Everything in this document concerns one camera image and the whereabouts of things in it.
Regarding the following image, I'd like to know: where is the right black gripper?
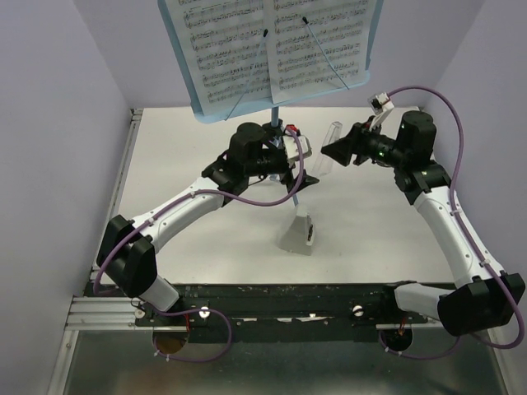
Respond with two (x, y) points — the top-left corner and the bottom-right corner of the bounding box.
(321, 115), (408, 169)

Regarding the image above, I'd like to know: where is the clear metronome cover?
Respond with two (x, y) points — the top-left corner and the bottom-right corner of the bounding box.
(311, 120), (343, 178)

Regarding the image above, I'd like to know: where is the grey metronome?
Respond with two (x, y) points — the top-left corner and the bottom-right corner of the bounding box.
(277, 203), (315, 256)

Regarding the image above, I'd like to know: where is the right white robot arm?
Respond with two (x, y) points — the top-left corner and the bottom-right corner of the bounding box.
(321, 110), (525, 337)

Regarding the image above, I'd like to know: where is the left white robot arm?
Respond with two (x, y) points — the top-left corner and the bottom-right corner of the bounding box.
(93, 123), (318, 325)

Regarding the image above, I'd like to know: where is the light blue music stand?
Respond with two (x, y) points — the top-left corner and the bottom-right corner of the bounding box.
(158, 1), (382, 208)

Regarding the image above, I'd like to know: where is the right sheet music page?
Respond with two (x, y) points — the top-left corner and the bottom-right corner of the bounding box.
(263, 0), (377, 104)

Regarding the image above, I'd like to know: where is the sheet music page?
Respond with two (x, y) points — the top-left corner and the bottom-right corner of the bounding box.
(157, 1), (271, 122)
(263, 0), (377, 104)

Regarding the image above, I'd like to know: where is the left sheet music page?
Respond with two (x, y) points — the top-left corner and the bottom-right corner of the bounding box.
(157, 1), (271, 122)

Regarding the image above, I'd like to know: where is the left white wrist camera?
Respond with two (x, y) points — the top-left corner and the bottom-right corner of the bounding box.
(282, 124), (312, 163)

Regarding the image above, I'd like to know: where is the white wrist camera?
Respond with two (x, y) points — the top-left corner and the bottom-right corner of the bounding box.
(368, 92), (394, 131)
(282, 124), (312, 163)

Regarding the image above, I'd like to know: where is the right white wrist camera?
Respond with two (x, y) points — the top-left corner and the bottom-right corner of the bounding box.
(368, 92), (394, 131)

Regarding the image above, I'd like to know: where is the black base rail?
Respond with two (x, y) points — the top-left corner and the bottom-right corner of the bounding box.
(135, 283), (442, 343)

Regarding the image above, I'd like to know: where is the aluminium frame rail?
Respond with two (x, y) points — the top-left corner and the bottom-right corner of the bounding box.
(49, 107), (144, 395)

